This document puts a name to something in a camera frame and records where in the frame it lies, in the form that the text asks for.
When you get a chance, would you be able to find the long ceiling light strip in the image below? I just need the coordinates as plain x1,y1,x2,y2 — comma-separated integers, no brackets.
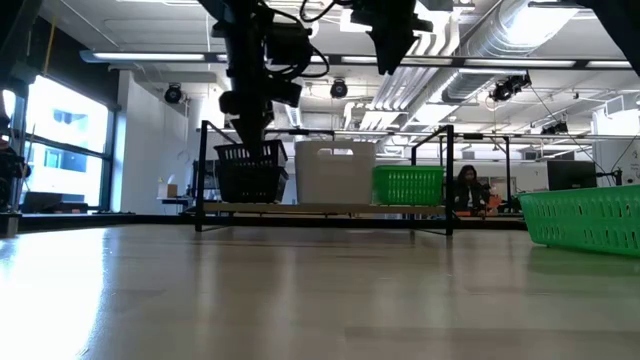
78,48,640,71

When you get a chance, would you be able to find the black metal rack frame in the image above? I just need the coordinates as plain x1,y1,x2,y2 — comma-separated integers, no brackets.
439,132,512,182
264,128,337,144

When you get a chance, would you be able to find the large glass window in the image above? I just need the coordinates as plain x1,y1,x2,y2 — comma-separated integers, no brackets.
0,74,120,214

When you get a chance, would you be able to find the green slotted plastic basket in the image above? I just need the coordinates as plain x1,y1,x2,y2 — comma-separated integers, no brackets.
516,184,640,259
372,164,445,207

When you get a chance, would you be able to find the black ceiling spotlight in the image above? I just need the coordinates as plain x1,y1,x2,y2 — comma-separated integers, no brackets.
329,78,350,100
488,73,533,103
163,83,184,105
541,119,570,136

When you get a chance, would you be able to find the yellow hanging cable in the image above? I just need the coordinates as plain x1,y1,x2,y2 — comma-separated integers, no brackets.
42,19,57,76

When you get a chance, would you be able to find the silver ventilation duct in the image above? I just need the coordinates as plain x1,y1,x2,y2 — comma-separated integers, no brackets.
439,0,581,104

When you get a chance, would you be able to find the wooden shelf black frame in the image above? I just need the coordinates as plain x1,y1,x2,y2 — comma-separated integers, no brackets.
194,119,457,237

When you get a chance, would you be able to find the black computer monitor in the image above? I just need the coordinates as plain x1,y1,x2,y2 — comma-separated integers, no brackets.
546,159,599,191

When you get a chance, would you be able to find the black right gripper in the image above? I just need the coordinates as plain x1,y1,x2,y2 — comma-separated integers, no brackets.
349,0,434,76

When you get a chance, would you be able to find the white plastic bin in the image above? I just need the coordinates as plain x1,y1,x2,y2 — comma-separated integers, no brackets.
295,153,376,205
294,139,377,157

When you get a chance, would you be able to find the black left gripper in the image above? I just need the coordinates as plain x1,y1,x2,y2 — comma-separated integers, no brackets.
218,24,304,156

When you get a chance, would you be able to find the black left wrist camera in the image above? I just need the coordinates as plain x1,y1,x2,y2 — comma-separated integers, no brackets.
264,22,314,69

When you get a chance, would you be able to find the person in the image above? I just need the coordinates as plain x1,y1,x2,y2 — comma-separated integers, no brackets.
452,164,496,217

